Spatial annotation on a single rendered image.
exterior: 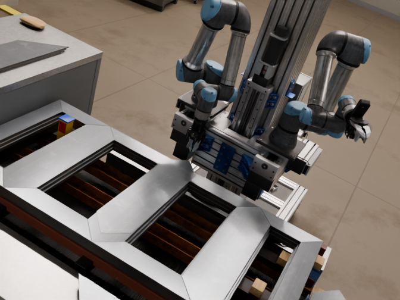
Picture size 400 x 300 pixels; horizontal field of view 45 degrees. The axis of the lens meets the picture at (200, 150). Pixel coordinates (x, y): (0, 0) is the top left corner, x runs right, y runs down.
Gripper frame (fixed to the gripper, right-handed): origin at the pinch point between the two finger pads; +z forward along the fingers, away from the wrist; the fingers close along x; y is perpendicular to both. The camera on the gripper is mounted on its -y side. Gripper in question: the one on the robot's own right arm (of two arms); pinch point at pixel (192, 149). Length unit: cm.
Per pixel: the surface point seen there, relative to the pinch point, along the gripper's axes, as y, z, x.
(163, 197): 38.4, 6.8, 4.2
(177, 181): 22.3, 6.5, 3.5
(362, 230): -153, 91, 118
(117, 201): 55, 7, -10
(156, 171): 22.9, 6.3, -7.5
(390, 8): -1104, 49, 75
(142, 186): 37.6, 6.6, -7.2
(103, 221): 69, 7, -8
